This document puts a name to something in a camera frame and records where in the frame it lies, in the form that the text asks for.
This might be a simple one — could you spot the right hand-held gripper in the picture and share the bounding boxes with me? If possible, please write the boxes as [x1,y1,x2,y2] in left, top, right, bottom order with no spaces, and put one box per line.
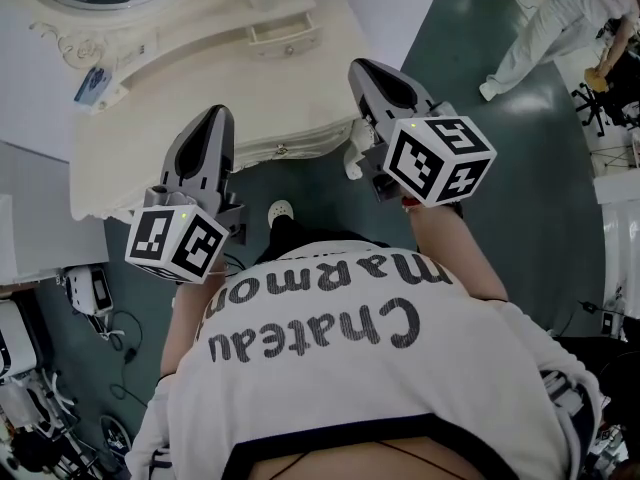
[348,59,498,208]

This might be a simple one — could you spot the white boxy appliance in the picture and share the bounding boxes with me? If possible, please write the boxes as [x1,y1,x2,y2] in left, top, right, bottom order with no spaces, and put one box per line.
[0,297,40,382]

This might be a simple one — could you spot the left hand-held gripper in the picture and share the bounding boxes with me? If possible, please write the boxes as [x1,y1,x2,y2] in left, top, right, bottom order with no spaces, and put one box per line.
[124,105,247,285]

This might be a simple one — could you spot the person's right forearm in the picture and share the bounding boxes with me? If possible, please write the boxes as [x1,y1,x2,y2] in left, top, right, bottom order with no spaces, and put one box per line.
[407,202,509,302]

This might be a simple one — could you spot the person's left forearm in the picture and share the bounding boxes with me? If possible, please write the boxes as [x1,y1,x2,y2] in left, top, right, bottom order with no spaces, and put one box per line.
[159,275,231,382]

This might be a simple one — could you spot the black trousers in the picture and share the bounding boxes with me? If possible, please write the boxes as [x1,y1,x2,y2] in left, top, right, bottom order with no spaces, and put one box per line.
[254,215,391,267]

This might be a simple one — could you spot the black office chair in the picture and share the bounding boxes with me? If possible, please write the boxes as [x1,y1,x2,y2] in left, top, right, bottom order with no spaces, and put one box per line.
[572,47,640,137]

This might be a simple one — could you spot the cream ornate dressing table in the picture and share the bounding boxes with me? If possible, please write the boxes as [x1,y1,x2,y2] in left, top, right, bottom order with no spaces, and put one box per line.
[0,0,376,224]

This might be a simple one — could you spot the blue printed packet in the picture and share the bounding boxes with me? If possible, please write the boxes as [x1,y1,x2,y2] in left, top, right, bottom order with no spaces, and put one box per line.
[73,65,112,107]

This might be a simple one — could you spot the white shoe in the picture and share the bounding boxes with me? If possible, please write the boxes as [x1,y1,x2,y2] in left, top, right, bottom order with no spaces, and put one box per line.
[267,198,296,229]

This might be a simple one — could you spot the white device with screen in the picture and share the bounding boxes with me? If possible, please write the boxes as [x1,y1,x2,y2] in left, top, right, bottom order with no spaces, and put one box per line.
[64,265,114,317]

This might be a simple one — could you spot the white paper label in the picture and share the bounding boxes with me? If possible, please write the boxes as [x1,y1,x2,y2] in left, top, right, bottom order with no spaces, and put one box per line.
[114,42,151,69]

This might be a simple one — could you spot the white shelving rack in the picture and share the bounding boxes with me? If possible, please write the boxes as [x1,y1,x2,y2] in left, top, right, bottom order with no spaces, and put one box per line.
[592,172,640,342]

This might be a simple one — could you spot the black floor cable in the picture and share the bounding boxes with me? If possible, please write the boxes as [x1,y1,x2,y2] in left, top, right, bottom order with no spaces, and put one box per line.
[106,309,145,365]

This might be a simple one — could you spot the small cream drawer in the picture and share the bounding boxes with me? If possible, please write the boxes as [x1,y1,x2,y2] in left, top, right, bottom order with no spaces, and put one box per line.
[247,10,324,60]

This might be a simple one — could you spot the white printed shirt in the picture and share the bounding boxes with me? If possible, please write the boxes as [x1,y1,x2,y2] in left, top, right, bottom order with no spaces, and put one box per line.
[124,240,604,480]

